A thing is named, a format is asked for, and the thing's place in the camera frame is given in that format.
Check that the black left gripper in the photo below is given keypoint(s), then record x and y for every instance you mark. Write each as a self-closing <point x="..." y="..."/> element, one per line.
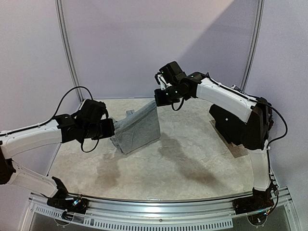
<point x="109" y="130"/>

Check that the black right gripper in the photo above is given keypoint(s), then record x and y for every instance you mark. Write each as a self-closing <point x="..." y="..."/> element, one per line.
<point x="158" y="97"/>

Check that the grey tank top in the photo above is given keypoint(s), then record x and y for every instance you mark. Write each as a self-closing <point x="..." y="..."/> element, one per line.
<point x="137" y="129"/>

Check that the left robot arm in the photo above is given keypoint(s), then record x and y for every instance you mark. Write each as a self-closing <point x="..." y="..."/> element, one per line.
<point x="63" y="128"/>

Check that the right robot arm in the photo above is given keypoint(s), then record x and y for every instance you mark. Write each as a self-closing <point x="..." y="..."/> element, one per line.
<point x="255" y="111"/>

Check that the white striped garment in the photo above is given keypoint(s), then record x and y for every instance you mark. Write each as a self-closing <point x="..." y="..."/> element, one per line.
<point x="234" y="87"/>

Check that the black shirt with buttons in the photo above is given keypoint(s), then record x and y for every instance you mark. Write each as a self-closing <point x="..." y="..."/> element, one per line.
<point x="228" y="125"/>

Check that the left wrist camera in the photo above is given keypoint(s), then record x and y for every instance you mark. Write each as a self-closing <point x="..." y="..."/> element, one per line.
<point x="92" y="111"/>

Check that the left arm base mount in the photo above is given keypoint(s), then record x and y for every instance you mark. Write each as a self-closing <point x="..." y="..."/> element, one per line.
<point x="72" y="204"/>

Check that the right aluminium corner post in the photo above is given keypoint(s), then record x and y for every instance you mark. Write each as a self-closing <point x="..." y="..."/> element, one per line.
<point x="253" y="43"/>

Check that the aluminium corner post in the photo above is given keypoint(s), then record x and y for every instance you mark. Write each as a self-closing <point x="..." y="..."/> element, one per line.
<point x="253" y="43"/>
<point x="65" y="41"/>

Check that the left aluminium corner post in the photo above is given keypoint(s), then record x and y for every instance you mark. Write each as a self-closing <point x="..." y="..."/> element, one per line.
<point x="65" y="41"/>

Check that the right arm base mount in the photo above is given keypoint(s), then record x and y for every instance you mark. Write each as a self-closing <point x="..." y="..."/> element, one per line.
<point x="252" y="203"/>

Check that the aluminium front rail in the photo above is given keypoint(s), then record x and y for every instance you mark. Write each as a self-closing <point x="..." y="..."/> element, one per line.
<point x="215" y="214"/>

